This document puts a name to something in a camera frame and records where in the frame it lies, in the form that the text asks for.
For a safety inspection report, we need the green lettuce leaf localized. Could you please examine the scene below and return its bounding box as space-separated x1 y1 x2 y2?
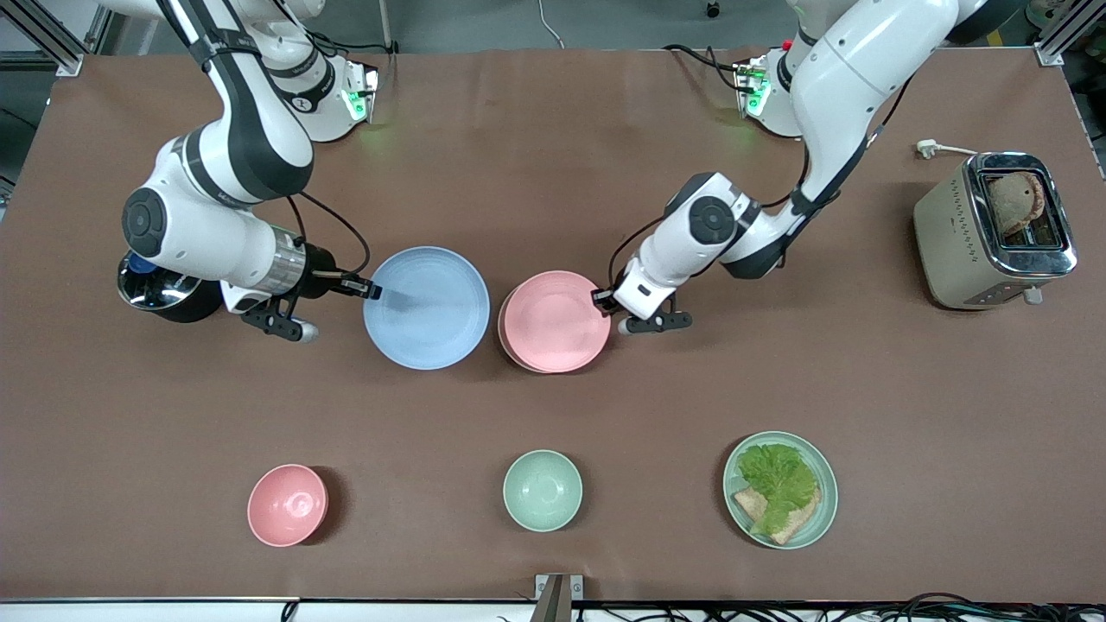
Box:
736 443 820 536

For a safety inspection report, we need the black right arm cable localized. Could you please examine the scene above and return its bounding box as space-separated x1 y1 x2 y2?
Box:
288 192 372 279

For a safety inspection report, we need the pink shallow bowl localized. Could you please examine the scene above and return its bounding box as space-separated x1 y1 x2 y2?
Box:
503 270 613 374

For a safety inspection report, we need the black cable bundle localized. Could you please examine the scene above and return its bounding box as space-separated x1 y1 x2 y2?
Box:
691 592 1106 622

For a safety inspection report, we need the beige chrome toaster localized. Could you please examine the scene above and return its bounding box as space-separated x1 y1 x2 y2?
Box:
913 152 1078 311

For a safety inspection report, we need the beige shallow bowl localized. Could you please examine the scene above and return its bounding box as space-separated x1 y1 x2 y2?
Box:
498 289 554 375

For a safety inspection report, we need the toasted bread slice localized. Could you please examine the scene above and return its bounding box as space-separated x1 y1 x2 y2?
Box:
988 171 1046 238

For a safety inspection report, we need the aluminium frame profile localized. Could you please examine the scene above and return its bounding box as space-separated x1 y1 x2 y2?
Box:
1034 0 1106 67
0 0 87 77

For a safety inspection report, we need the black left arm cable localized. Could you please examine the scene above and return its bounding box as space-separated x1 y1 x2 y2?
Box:
607 216 666 290

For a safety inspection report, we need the green plate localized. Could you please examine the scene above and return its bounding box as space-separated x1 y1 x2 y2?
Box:
722 431 839 550

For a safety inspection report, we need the small green deep bowl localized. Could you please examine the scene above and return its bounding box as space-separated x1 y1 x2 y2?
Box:
503 449 583 532

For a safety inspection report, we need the white hanging cable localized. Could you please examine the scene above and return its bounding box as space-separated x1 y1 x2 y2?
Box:
536 0 564 50

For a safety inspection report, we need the light blue shallow bowl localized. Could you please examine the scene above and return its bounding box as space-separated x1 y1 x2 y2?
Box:
362 246 492 371

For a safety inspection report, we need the metal table edge bracket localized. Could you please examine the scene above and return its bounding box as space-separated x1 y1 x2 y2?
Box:
534 574 585 622

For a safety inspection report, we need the black kettle with glass lid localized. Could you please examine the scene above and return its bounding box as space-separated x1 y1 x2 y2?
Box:
117 251 224 325

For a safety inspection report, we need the small pink deep bowl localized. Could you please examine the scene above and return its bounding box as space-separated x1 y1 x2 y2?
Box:
247 464 329 548

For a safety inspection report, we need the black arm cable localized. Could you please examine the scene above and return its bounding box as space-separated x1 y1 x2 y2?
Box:
288 192 372 279
607 216 666 290

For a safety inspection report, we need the brown bread slice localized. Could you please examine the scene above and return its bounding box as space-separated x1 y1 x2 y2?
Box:
733 486 820 546

